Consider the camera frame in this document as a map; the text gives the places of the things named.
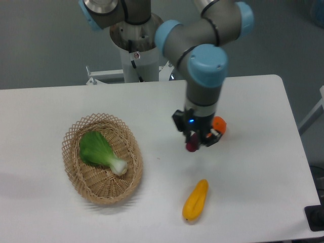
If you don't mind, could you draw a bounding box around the yellow papaya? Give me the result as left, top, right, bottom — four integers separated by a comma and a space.
182, 179, 209, 222

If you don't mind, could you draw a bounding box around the orange tangerine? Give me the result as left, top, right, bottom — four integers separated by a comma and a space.
212, 116, 227, 135

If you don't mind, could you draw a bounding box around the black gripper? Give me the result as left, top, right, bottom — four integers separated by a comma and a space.
172, 108, 223, 147

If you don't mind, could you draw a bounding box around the black device at table edge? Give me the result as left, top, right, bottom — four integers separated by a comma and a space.
304, 205, 323, 232

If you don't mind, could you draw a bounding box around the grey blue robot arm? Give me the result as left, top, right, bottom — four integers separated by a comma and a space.
78, 1, 254, 152

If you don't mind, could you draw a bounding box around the white frame at right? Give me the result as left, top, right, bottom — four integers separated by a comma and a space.
298, 86, 323, 136

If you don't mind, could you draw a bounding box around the woven wicker basket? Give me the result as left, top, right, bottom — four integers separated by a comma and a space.
62, 113, 143, 205

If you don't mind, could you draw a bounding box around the purple sweet potato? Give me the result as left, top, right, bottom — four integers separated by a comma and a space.
185, 132, 199, 152

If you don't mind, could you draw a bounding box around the green bok choy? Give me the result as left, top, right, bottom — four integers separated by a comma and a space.
79, 131, 128, 176

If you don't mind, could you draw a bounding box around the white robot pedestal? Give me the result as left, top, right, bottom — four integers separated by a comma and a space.
109, 14, 167, 83

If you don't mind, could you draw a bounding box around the black pedestal cable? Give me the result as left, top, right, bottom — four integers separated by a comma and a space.
127, 39, 145, 83

